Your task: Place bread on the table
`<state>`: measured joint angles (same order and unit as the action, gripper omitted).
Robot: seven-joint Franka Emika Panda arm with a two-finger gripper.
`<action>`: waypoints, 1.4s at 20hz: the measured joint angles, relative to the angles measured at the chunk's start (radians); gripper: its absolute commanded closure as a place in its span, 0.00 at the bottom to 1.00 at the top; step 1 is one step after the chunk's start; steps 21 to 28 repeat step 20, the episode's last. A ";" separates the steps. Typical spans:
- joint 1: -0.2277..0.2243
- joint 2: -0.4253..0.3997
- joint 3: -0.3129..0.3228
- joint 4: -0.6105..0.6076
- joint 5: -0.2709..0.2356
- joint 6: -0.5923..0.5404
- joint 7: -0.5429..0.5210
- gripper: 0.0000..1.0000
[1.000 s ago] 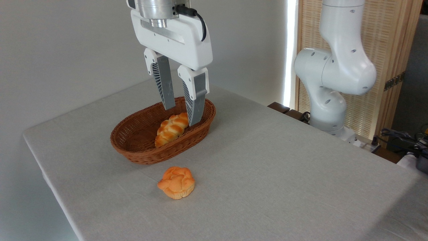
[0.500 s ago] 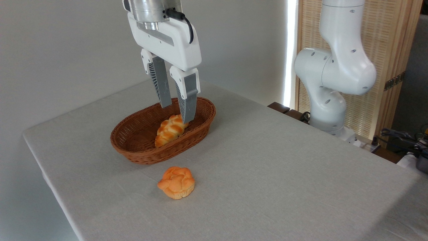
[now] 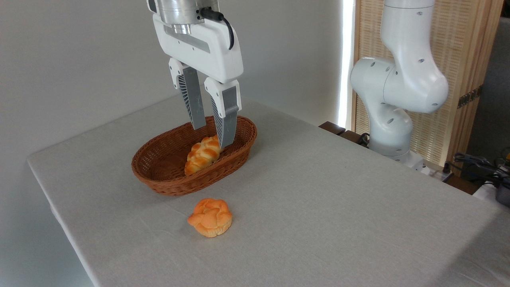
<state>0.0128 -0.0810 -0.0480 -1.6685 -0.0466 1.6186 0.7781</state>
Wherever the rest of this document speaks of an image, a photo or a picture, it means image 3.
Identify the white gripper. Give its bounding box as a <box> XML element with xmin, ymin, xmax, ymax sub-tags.
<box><xmin>153</xmin><ymin>14</ymin><xmax>244</xmax><ymax>150</ymax></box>

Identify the round knotted bread roll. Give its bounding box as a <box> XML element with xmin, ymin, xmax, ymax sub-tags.
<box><xmin>187</xmin><ymin>198</ymin><xmax>233</xmax><ymax>238</ymax></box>

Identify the long braided bread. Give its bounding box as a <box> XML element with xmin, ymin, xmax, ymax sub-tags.
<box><xmin>184</xmin><ymin>134</ymin><xmax>222</xmax><ymax>177</ymax></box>

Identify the brown wicker basket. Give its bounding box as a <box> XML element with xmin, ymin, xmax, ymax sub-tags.
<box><xmin>131</xmin><ymin>115</ymin><xmax>257</xmax><ymax>197</ymax></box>

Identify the dark wooden furniture piece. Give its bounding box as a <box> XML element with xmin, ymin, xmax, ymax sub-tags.
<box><xmin>319</xmin><ymin>121</ymin><xmax>370</xmax><ymax>148</ymax></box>

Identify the light grey tablecloth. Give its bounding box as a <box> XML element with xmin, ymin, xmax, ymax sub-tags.
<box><xmin>27</xmin><ymin>94</ymin><xmax>510</xmax><ymax>287</ymax></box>

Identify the wooden slatted folding screen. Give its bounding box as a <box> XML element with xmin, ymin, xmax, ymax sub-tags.
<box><xmin>352</xmin><ymin>0</ymin><xmax>505</xmax><ymax>168</ymax></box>

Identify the dark metal screen hinge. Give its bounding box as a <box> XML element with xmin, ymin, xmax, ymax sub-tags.
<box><xmin>457</xmin><ymin>85</ymin><xmax>483</xmax><ymax>109</ymax></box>

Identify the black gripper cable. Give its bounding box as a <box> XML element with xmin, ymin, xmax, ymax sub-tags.
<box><xmin>198</xmin><ymin>7</ymin><xmax>235</xmax><ymax>51</ymax></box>

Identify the black cable bundle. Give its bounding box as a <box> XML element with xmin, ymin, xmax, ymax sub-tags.
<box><xmin>453</xmin><ymin>152</ymin><xmax>510</xmax><ymax>185</ymax></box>

